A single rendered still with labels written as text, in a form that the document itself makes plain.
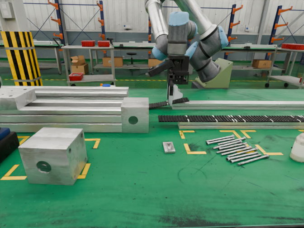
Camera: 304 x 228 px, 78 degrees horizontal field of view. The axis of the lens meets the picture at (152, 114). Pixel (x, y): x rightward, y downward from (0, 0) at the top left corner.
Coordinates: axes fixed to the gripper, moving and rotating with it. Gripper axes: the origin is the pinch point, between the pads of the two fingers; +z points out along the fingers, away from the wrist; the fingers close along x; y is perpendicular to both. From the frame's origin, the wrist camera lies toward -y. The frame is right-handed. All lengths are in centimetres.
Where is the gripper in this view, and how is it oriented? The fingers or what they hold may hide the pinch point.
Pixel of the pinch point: (168, 101)
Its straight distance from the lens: 84.4
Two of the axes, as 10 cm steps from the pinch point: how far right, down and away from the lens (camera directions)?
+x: -0.3, -3.9, 9.2
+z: -0.2, 9.2, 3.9
